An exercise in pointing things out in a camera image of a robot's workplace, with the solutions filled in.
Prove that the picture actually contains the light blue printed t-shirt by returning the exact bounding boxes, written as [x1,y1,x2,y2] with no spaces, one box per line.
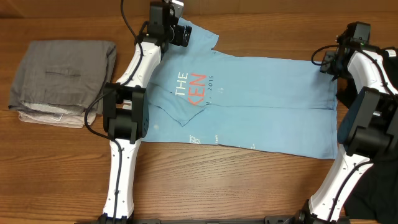
[145,26,337,159]

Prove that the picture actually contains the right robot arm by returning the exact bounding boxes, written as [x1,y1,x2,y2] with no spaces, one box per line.
[264,21,397,223]

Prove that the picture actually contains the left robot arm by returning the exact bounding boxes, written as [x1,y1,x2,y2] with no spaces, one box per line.
[97,0,192,223]

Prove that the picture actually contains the folded grey trousers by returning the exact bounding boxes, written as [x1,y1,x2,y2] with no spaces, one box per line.
[8,40,116,114]

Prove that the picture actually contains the folded beige garment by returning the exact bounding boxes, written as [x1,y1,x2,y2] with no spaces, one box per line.
[19,111,85,129]

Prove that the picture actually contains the black garment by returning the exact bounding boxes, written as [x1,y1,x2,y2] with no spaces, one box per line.
[336,47,397,223]

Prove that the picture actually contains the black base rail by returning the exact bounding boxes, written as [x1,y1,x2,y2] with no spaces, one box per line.
[74,215,351,224]

